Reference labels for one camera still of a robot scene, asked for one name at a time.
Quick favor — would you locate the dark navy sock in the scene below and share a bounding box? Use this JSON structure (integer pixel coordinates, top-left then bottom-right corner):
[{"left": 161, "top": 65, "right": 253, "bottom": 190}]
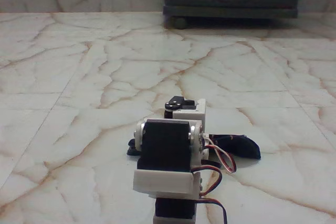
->
[{"left": 127, "top": 134, "right": 262, "bottom": 161}]

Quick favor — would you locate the black caster wheel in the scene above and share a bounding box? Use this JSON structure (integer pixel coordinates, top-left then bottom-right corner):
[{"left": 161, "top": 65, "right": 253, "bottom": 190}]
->
[{"left": 174, "top": 17, "right": 187, "bottom": 30}]

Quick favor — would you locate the looped red white servo cable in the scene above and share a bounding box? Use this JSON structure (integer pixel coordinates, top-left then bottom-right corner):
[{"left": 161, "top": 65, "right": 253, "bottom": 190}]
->
[{"left": 204, "top": 134, "right": 237, "bottom": 174}]

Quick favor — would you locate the long red black servo cable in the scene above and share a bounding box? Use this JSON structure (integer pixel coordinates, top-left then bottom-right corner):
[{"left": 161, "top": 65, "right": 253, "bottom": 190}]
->
[{"left": 191, "top": 167, "right": 228, "bottom": 224}]

